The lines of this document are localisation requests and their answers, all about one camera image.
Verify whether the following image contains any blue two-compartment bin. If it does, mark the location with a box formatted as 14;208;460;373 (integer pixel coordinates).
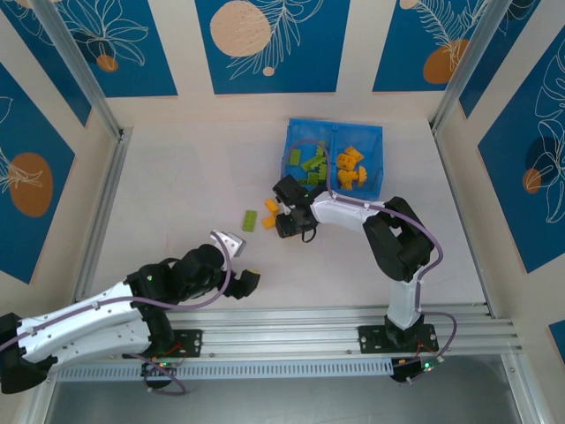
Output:
279;117;384;200

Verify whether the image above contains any small controller board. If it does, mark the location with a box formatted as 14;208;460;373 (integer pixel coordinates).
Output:
140;360;183;377
391;356;445;384

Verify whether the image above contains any grey metal sheet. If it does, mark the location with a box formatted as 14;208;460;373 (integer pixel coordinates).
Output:
43;378;531;424

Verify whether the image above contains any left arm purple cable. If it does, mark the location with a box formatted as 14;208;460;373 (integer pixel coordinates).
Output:
0;238;233;395

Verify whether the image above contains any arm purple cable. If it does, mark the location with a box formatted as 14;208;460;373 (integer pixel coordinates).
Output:
289;139;458;366
0;238;233;395

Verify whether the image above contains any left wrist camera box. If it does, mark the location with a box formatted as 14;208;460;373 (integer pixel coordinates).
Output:
210;229;246;261

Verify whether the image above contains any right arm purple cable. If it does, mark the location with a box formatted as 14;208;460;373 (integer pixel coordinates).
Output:
289;139;458;366

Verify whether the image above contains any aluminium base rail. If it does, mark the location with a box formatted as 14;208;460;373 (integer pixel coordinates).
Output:
37;307;526;364

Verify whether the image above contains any white slotted cable duct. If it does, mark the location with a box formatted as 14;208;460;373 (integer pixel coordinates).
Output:
55;358;396;382

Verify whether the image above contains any aluminium side rail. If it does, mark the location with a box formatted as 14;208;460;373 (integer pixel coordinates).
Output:
64;127;134;329
431;127;496;318

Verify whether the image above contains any blue floral wall panel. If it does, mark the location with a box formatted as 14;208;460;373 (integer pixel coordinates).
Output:
0;0;92;128
55;0;178;98
195;0;352;95
458;0;542;119
0;61;76;284
478;42;565;275
372;0;491;93
548;320;565;351

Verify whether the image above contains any aluminium upright post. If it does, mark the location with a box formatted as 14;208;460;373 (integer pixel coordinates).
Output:
33;0;133;142
430;0;509;132

